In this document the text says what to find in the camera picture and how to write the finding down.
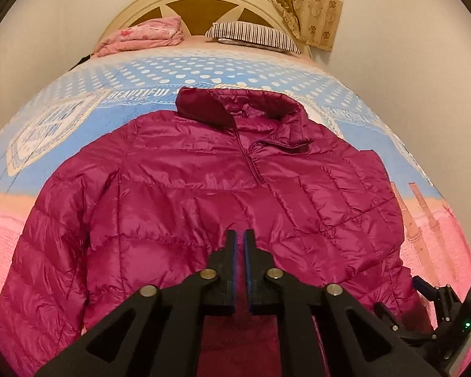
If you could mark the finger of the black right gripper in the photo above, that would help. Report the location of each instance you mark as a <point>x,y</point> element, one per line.
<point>388,318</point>
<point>446,302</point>

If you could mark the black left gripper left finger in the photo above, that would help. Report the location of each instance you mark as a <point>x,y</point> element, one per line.
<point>156,331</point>

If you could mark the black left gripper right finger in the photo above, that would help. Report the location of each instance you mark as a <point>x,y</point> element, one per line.
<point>324,331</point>

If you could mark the magenta puffer jacket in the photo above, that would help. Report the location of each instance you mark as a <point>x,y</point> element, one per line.
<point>150,201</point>

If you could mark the blue pink printed bedspread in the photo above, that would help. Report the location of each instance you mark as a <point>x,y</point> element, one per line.
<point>103,94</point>

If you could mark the folded pink floral blanket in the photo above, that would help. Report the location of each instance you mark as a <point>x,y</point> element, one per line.
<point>153,33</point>

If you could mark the striped pillow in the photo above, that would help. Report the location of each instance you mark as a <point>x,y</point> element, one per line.
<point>255,34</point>

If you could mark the cream arched wooden headboard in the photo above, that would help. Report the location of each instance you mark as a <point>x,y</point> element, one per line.
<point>197,16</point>

